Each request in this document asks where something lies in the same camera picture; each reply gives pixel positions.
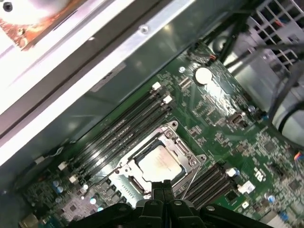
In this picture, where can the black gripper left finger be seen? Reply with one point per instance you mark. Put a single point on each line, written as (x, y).
(149, 213)

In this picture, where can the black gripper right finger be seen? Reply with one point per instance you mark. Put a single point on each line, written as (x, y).
(180, 213)

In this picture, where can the silver square CPU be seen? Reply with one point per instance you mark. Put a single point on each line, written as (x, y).
(159, 164)

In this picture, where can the metal socket cover frame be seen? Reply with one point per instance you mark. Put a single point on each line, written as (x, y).
(178, 153)

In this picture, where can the metal CPU socket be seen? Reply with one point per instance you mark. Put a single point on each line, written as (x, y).
(174, 124)

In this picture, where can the small cylindrical capacitor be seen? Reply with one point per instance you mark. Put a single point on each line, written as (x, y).
(57, 199)
(84, 187)
(251, 108)
(92, 201)
(59, 189)
(55, 183)

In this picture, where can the internal USB port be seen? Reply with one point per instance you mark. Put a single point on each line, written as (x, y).
(237, 119)

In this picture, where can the green motherboard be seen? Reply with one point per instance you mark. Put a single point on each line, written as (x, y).
(213, 104)

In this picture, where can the black open PC case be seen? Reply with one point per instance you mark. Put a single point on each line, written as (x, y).
(133, 78)

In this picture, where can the silver coin battery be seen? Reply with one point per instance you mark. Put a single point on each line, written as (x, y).
(203, 76)

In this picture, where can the metal drive cage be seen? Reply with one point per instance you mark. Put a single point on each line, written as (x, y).
(256, 69)

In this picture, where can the brown base plate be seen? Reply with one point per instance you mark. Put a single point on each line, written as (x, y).
(26, 35)

